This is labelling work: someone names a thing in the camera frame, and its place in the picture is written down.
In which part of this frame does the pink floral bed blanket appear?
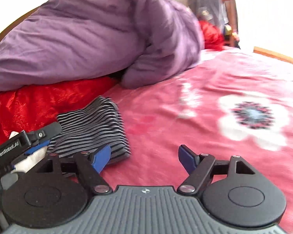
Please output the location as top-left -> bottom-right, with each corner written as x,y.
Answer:
103,49 -> 293,233

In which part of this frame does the black white striped garment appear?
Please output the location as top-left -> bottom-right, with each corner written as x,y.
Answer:
47,96 -> 131,164

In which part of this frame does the white printed cloth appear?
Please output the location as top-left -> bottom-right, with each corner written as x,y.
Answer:
11,146 -> 47,173

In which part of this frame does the wooden chair with clothes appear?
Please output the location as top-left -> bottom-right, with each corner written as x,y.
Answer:
186,0 -> 240,48

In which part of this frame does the purple duvet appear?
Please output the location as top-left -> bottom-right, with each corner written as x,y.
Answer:
0,0 -> 204,92

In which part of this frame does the wooden headboard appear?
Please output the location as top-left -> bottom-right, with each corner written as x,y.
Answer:
0,7 -> 38,41

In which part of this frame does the red satin bedding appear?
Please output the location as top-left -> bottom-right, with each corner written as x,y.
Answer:
0,19 -> 226,152

